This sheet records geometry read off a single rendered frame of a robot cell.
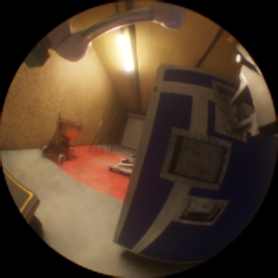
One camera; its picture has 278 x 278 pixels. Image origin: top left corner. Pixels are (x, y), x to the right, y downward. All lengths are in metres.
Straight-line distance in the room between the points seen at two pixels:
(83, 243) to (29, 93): 2.29
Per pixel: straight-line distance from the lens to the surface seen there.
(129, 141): 7.55
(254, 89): 0.20
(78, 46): 0.63
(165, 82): 0.29
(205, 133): 0.22
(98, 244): 0.82
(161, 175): 0.22
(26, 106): 2.23
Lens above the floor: 0.78
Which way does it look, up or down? 1 degrees up
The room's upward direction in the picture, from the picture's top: 15 degrees clockwise
